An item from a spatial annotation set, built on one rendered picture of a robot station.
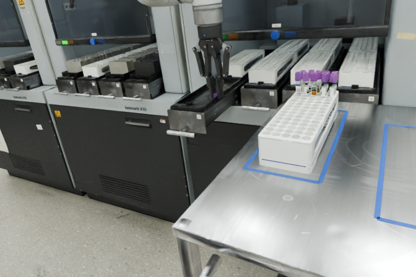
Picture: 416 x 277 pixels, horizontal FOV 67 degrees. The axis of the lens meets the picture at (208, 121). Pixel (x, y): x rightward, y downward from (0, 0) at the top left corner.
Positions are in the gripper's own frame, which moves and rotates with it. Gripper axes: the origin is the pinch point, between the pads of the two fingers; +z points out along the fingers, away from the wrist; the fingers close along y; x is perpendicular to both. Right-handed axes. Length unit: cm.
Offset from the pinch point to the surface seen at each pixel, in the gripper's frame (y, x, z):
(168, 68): 32.5, -20.2, -0.7
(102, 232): 76, 3, 84
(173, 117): 9.1, 13.4, 6.1
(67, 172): 113, -11, 62
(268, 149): -30.2, 38.6, -1.5
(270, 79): -14.3, -14.8, 1.1
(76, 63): 88, -19, -3
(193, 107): 1.7, 12.6, 2.5
